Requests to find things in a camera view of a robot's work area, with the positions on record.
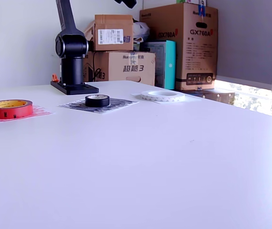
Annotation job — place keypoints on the orange clamp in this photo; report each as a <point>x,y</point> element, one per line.
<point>54,78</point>

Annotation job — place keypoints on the grey roller blind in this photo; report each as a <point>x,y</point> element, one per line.
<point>245,35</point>

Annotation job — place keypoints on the black tape roll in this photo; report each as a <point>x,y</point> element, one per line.
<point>97,102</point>

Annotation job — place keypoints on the black scribbled paper sheet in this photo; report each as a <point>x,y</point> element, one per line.
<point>121,103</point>

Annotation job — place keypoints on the red tape roll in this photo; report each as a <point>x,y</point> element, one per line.
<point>9,113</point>

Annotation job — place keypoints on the blank white paper sheet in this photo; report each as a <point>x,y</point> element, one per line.
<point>135,96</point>

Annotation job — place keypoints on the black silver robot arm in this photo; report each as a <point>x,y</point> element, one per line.
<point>72,47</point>

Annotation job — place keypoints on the green white packet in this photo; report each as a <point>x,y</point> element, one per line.
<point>185,1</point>

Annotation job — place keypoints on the cardboard box shipping label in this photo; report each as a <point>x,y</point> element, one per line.
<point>112,23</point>

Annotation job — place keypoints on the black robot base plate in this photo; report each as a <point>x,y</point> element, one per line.
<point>78,90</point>

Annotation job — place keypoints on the white plastic bag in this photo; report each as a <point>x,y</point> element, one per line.
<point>141,31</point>

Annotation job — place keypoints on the white tape roll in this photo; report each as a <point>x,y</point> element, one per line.
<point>162,99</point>

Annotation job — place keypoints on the red scribbled paper sheet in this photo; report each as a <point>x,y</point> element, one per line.
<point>41,112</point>

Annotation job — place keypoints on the teal product box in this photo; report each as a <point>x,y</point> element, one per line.
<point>170,66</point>

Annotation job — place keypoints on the large brown cardboard box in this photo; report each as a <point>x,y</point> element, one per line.
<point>197,59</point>

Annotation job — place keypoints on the cardboard box blue print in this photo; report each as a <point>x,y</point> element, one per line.
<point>126,69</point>

